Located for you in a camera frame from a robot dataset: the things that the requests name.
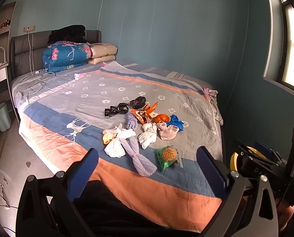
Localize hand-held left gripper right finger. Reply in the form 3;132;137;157
196;146;279;237

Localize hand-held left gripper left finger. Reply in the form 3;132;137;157
16;148;99;237

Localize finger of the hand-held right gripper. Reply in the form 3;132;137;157
254;141;289;165
236;144;268;178

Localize white clothes pile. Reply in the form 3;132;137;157
104;138;126;158

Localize yellow fruit peel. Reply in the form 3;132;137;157
102;131;113;145

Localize green snack packet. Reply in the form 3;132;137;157
156;146;184;171

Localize white and yellow socks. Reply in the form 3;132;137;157
107;125;137;141

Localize lilac sock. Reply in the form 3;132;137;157
119;137;157;178

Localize blue sock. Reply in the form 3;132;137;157
166;114;185;132

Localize purple dotted sock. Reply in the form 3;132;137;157
126;114;138;131

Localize black sock pair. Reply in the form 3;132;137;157
104;102;129;118

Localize white sock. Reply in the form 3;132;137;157
138;123;158;150

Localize orange balled sock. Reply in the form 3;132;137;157
152;114;169;124

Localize orange patterned sock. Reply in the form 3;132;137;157
131;109;152;125

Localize orange torn snack wrapper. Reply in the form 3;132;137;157
143;102;159;119

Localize black pink patterned sock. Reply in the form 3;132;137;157
130;96;147;110

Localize person's right hand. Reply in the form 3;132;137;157
275;197;294;232

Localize pink green printed cloth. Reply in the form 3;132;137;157
202;87;224;126

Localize bed with patterned sheet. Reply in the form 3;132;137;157
11;60;224;228

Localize light blue waste bin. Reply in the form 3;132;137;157
0;101;12;132

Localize blue floral folded quilt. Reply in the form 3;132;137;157
42;42;92;73

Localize beige pillows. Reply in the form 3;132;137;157
88;43;118;65

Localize grey padded headboard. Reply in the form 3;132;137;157
10;30;102;79

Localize black folded clothes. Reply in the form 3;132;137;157
47;25;88;44

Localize white desk lamp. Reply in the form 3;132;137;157
0;44;8;64

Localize white charging cable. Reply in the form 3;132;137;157
20;31;56;97

